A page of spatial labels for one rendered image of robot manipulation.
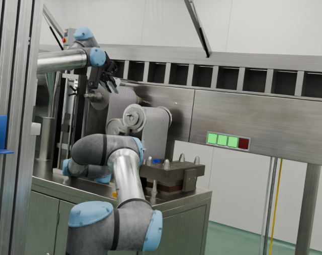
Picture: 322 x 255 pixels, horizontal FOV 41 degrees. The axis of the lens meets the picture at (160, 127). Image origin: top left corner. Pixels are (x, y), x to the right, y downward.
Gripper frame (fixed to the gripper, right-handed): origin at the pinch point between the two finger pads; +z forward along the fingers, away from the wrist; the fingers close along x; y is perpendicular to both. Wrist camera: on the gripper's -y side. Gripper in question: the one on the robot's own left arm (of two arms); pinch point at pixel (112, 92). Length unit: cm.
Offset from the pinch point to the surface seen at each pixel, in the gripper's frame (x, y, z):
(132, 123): -2.4, -1.0, 21.1
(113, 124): 11.3, -1.4, 24.1
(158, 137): -7.8, 5.3, 39.0
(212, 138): -32, 18, 50
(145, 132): -7.8, -1.1, 27.5
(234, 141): -45, 18, 49
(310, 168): -81, 22, 68
